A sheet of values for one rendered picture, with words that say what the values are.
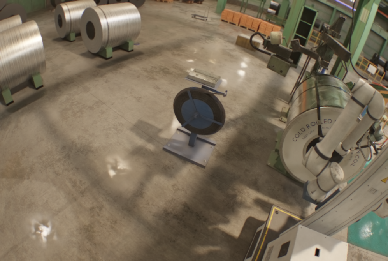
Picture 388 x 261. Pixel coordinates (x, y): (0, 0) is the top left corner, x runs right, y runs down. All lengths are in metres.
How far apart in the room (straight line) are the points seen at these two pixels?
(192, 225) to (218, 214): 0.32
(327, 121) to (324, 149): 0.84
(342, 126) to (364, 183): 0.40
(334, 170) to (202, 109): 1.47
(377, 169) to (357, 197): 0.27
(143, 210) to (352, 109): 2.05
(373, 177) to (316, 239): 0.61
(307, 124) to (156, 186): 1.85
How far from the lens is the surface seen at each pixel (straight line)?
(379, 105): 1.33
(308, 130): 2.24
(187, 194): 2.23
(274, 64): 1.64
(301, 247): 1.48
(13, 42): 4.05
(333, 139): 1.36
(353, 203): 1.51
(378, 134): 2.20
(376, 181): 1.38
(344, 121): 1.33
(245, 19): 12.95
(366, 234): 3.68
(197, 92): 2.02
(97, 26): 4.81
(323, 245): 1.62
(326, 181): 1.45
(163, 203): 2.15
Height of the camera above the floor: 1.97
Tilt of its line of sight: 38 degrees down
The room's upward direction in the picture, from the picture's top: 13 degrees clockwise
